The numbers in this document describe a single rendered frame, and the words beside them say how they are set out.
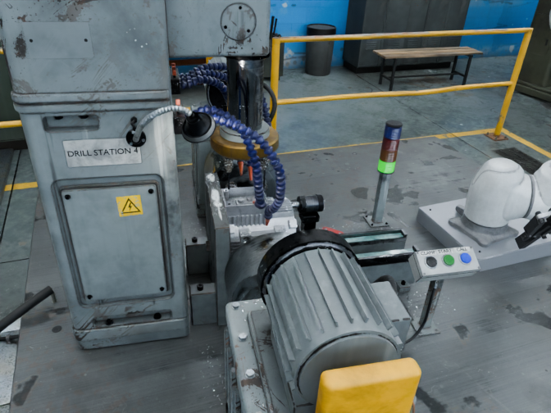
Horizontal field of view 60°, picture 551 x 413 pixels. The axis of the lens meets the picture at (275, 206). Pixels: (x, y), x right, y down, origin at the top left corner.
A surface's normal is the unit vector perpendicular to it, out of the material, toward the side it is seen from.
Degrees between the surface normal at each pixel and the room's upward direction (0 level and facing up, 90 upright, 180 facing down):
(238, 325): 0
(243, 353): 0
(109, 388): 0
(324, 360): 90
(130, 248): 90
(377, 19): 90
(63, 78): 90
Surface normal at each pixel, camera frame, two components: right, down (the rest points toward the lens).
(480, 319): 0.04, -0.85
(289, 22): 0.33, 0.51
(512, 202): -0.14, 0.48
